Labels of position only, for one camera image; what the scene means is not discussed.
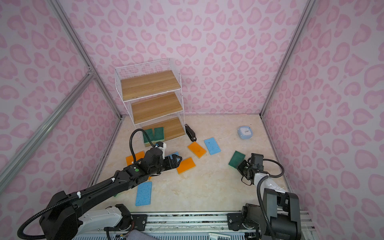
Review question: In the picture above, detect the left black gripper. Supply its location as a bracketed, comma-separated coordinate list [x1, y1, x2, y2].
[149, 153, 184, 177]

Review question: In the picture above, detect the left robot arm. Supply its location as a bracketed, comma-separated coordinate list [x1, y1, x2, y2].
[17, 142, 183, 240]

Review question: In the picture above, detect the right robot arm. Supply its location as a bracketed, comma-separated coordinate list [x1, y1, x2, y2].
[227, 154, 302, 240]

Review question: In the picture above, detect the orange sponge centre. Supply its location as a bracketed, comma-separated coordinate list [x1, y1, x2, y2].
[177, 158, 196, 175]

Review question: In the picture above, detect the orange sponge back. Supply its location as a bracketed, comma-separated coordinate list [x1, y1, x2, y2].
[188, 142, 207, 159]

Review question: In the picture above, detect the black stapler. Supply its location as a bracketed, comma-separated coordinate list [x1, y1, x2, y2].
[185, 124, 197, 142]

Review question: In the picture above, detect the light blue round container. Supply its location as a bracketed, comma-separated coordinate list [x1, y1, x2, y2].
[238, 126, 253, 140]

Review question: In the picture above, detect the blue sponge back right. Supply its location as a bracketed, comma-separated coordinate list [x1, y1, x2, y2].
[204, 138, 221, 155]

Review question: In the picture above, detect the blue sponge near front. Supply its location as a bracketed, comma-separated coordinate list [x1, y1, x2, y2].
[135, 182, 152, 207]

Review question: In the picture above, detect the orange sponge far left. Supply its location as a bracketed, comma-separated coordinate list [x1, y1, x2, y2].
[125, 150, 146, 167]

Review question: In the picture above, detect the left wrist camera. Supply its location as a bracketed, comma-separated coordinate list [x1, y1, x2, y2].
[156, 142, 167, 159]

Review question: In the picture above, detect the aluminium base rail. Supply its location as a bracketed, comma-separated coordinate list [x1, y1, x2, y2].
[73, 211, 320, 240]

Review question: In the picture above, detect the white wire wooden shelf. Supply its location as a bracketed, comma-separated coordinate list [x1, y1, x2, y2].
[115, 58, 186, 141]

